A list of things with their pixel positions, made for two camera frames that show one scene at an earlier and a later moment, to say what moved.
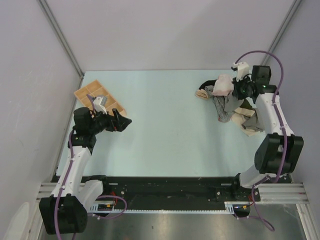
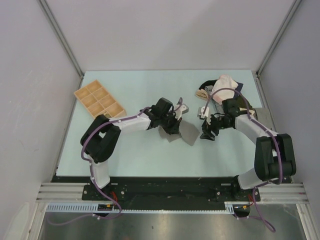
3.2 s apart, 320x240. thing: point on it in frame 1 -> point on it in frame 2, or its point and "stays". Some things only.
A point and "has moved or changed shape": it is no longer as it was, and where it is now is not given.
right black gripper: x=236 y=92 -> x=206 y=128
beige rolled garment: x=201 y=93 stays
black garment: x=209 y=82 stays
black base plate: x=183 y=189 stays
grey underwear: x=231 y=102 has moved or changed shape
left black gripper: x=114 y=122 -> x=174 y=129
